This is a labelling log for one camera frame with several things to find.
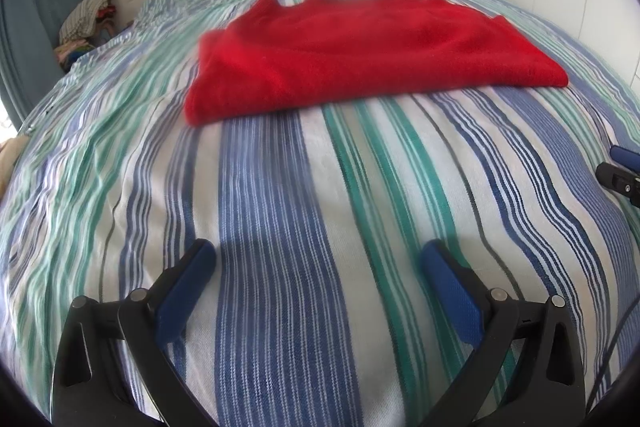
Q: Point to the pile of clothes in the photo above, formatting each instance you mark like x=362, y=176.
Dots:
x=81, y=28

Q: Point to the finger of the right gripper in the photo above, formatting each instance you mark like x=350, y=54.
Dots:
x=619, y=181
x=626, y=158

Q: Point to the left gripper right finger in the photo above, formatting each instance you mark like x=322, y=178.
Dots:
x=547, y=387

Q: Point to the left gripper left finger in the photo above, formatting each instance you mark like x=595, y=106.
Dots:
x=88, y=389

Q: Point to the red knit sweater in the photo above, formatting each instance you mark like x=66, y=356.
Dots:
x=276, y=57

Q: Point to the blue curtain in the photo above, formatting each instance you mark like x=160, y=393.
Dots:
x=29, y=67

